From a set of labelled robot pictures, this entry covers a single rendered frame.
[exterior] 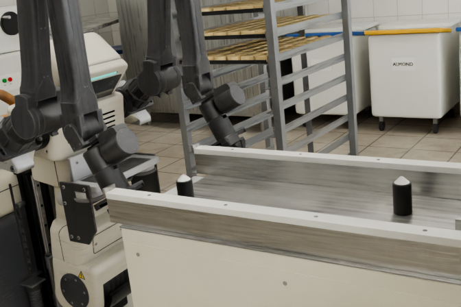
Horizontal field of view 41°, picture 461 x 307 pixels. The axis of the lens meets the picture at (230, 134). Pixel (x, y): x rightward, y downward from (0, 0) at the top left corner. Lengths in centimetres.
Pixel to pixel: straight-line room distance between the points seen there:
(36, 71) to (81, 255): 54
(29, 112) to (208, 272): 54
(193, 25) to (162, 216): 65
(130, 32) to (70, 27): 427
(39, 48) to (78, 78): 12
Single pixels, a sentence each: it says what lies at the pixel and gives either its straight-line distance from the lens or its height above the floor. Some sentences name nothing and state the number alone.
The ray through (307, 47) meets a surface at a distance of 245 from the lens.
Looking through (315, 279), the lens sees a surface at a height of 81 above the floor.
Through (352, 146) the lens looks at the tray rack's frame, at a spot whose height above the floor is 47.
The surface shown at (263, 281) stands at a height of 78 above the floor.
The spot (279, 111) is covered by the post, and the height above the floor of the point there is 78.
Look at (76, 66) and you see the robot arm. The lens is 129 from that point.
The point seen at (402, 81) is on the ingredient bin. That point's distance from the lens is 462.
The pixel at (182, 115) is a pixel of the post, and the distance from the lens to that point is 250.
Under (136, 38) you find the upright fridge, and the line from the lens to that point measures 550.
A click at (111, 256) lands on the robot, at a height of 58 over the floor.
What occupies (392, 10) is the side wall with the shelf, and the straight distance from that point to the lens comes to 527.
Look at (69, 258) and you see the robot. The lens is 170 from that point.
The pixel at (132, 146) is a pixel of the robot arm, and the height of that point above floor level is 96.
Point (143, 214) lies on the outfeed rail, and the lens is 114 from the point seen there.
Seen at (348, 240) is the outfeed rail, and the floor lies 88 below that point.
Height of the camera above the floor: 127
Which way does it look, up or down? 15 degrees down
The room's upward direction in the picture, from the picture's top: 6 degrees counter-clockwise
